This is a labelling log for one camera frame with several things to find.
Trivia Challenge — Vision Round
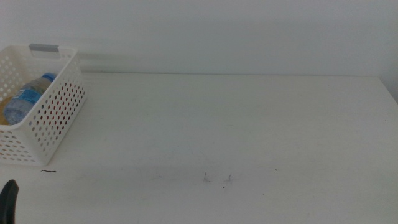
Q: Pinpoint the clear water bottle blue cap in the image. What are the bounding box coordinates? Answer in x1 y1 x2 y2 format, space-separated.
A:
2 72 57 126

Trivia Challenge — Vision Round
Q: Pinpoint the yellow tea bottle white cap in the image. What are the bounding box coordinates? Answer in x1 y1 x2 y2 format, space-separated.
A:
0 96 14 126

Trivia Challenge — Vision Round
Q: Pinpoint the white perforated plastic basket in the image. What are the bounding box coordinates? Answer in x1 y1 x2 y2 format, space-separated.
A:
0 43 86 167

